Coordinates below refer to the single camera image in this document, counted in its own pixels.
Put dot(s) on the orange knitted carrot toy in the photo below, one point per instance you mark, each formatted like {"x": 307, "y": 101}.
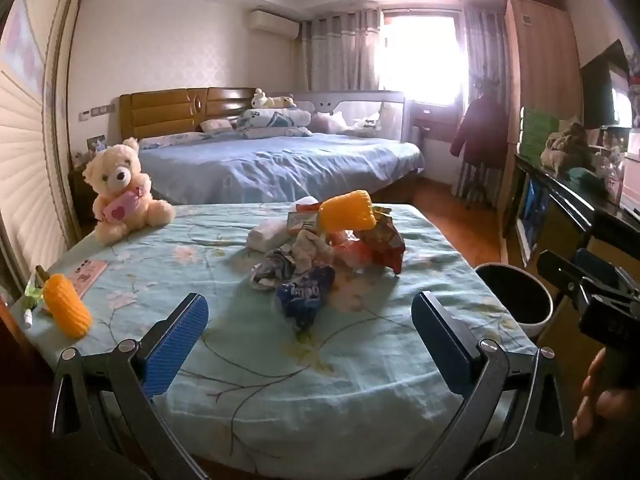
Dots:
{"x": 67, "y": 307}

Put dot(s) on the grey patterned curtain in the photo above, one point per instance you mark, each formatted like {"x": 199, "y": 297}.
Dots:
{"x": 340, "y": 52}
{"x": 482, "y": 45}

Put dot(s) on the red snack bag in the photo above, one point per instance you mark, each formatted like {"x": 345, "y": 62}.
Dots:
{"x": 382, "y": 242}

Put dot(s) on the green floral bedsheet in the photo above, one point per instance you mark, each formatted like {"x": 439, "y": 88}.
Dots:
{"x": 240, "y": 360}

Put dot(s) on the wooden desk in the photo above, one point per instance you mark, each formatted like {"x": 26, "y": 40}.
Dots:
{"x": 432, "y": 122}

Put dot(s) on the wooden headboard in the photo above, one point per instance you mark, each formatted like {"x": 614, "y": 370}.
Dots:
{"x": 165, "y": 110}

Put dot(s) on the small photo frame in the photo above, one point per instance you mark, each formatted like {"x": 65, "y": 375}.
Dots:
{"x": 96, "y": 143}

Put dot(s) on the dark red coat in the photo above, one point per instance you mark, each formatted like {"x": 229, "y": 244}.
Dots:
{"x": 480, "y": 130}

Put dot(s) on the framed picture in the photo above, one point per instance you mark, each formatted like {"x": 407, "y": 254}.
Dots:
{"x": 532, "y": 210}

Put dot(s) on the white air conditioner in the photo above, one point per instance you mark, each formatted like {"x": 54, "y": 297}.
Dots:
{"x": 272, "y": 22}

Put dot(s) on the wall switches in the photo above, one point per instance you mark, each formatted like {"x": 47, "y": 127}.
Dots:
{"x": 95, "y": 111}

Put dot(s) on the wooden nightstand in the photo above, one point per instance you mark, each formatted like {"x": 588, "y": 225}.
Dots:
{"x": 82, "y": 200}

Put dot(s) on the black cabinet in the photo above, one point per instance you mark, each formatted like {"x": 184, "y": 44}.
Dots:
{"x": 570, "y": 220}

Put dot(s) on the pink pillow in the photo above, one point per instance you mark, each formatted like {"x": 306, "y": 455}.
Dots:
{"x": 217, "y": 125}

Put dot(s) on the pink storage box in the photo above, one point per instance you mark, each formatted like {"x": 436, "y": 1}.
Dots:
{"x": 631, "y": 170}

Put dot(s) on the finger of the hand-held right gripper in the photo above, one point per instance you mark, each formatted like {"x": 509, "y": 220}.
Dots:
{"x": 597, "y": 266}
{"x": 560, "y": 273}

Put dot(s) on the white plush toy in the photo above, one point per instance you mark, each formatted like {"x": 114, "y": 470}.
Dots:
{"x": 270, "y": 100}

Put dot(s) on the stack of green boxes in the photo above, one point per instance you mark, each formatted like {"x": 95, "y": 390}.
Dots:
{"x": 535, "y": 135}

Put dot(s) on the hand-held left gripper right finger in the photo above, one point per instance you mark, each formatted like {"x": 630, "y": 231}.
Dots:
{"x": 442, "y": 347}

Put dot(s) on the bright window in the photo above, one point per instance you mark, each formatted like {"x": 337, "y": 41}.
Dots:
{"x": 420, "y": 60}

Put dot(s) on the white tissue pack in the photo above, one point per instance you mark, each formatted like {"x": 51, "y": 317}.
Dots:
{"x": 267, "y": 236}

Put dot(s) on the pink booklet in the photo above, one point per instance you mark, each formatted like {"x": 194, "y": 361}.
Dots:
{"x": 89, "y": 276}

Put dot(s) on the blue snack wrapper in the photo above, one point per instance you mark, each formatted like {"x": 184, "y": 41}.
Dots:
{"x": 305, "y": 295}

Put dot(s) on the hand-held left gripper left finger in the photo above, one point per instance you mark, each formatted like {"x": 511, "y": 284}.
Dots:
{"x": 180, "y": 340}

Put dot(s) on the person's right hand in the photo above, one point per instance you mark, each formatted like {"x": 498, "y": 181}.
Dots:
{"x": 597, "y": 405}

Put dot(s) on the cream teddy bear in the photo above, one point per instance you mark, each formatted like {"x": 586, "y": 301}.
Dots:
{"x": 120, "y": 175}

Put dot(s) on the bed with blue sheet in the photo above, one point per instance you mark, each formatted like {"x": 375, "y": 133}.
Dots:
{"x": 280, "y": 165}

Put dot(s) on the brown plush toy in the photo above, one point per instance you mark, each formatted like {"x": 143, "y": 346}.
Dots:
{"x": 567, "y": 145}

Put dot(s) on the white bin with black liner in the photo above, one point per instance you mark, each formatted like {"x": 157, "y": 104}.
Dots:
{"x": 515, "y": 300}

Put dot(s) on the black television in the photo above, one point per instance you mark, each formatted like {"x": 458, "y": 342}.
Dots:
{"x": 597, "y": 95}

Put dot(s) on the grey bed guard rail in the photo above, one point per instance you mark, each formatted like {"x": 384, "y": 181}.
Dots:
{"x": 395, "y": 110}

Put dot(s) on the white slatted door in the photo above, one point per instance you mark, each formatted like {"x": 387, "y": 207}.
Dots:
{"x": 30, "y": 180}

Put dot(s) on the pink plush toy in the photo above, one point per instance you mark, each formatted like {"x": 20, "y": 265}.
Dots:
{"x": 325, "y": 122}

